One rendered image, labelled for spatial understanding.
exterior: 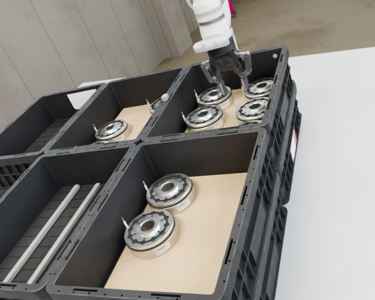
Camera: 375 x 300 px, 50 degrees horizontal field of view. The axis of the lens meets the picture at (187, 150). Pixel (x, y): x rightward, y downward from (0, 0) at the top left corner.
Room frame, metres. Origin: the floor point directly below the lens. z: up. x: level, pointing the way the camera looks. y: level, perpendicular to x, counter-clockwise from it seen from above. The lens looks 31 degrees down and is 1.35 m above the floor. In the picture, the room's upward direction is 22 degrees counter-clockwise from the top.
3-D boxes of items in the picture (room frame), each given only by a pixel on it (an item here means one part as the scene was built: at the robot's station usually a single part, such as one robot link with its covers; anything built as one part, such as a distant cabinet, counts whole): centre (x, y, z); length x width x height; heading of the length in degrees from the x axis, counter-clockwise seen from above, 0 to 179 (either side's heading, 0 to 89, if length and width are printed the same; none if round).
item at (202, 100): (1.06, -0.13, 0.86); 0.10 x 0.10 x 0.01
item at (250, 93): (0.99, -0.25, 0.86); 0.10 x 0.10 x 0.01
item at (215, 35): (1.00, -0.17, 1.05); 0.11 x 0.09 x 0.06; 151
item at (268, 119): (0.93, -0.13, 0.92); 0.40 x 0.30 x 0.02; 150
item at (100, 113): (1.08, 0.13, 0.87); 0.40 x 0.30 x 0.11; 150
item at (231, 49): (1.01, -0.18, 0.98); 0.08 x 0.08 x 0.09
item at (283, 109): (0.93, -0.13, 0.87); 0.40 x 0.30 x 0.11; 150
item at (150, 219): (0.61, 0.13, 0.86); 0.05 x 0.05 x 0.01
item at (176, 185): (0.71, 0.07, 0.86); 0.05 x 0.05 x 0.01
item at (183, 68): (1.08, 0.13, 0.92); 0.40 x 0.30 x 0.02; 150
